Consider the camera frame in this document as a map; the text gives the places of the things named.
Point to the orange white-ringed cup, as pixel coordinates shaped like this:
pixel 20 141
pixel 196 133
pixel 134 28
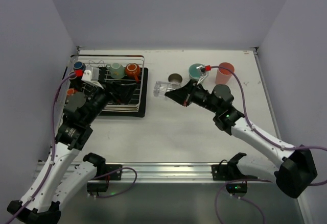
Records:
pixel 133 70

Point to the aluminium right side rail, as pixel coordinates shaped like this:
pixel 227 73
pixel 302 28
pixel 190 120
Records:
pixel 270 106

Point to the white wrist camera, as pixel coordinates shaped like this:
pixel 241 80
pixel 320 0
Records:
pixel 203 73
pixel 91 77

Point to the pink plastic cup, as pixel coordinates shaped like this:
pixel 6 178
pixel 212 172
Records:
pixel 224 73

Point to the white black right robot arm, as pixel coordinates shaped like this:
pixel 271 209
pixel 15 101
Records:
pixel 296 167

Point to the clear glass cup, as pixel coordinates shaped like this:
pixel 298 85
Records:
pixel 160 88

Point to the white brown cup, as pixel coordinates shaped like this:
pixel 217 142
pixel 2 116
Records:
pixel 175 78

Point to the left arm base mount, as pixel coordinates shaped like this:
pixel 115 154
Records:
pixel 109 172

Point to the black controller box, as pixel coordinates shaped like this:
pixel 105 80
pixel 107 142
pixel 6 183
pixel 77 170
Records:
pixel 96 188
pixel 237 189

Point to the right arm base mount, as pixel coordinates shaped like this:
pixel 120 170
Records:
pixel 228 171

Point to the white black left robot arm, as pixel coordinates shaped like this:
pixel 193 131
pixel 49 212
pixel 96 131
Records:
pixel 50 192

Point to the metal wire dish rack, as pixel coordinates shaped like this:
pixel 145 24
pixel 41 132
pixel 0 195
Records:
pixel 103 60

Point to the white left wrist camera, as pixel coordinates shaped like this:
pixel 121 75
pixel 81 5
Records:
pixel 91 77

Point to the aluminium rail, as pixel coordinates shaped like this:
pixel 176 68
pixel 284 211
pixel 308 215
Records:
pixel 186 172
pixel 270 106

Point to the orange mug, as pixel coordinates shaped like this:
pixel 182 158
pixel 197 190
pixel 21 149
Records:
pixel 71 92

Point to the aluminium front rail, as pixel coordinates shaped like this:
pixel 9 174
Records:
pixel 186 172

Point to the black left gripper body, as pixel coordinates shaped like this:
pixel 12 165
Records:
pixel 110 93

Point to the left black controller box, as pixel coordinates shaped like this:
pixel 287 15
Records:
pixel 96 188

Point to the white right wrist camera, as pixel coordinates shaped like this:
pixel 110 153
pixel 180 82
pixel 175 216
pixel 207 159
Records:
pixel 203 73

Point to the blue cup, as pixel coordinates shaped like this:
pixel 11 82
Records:
pixel 78 65

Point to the right black controller box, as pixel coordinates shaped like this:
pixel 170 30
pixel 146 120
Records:
pixel 237 189

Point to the black cup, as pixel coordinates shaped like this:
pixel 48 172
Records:
pixel 74 77

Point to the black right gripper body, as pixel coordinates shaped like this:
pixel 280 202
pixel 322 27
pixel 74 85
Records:
pixel 189 95

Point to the large green mug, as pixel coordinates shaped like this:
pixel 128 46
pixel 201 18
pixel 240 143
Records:
pixel 193 72

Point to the small green cup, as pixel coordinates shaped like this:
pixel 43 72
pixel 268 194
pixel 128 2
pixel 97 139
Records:
pixel 116 70

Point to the black drip tray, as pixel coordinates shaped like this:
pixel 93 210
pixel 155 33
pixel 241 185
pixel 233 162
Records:
pixel 137 105

